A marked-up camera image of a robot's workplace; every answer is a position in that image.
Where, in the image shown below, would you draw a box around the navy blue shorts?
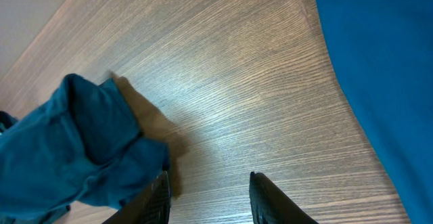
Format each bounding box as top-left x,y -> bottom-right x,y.
1,74 -> 170,222

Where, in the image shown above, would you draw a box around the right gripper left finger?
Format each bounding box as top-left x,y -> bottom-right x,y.
102,171 -> 170,224

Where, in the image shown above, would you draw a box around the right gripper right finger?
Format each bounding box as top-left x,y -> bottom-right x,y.
249,172 -> 317,224

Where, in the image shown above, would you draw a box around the blue polo shirt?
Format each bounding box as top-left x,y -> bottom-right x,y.
316,0 -> 432,223

